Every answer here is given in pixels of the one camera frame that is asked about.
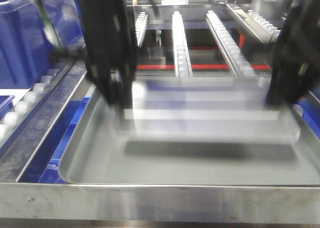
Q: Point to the silver metal tray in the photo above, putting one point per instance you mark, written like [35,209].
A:
[194,131]

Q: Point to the steel front rack beam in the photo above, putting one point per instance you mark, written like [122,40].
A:
[162,203]

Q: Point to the white roller track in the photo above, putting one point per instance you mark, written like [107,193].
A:
[253,24]
[140,28]
[30,99]
[235,60]
[182,63]

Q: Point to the lower blue plastic bin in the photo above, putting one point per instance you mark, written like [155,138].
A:
[74,112]
[6,104]

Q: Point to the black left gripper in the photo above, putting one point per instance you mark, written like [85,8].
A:
[111,46]

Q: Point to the dark metal divider rail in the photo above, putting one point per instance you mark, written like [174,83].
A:
[19,151]

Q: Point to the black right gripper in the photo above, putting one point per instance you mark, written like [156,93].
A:
[295,60]

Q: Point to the large blue plastic box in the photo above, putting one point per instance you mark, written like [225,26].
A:
[24,47]

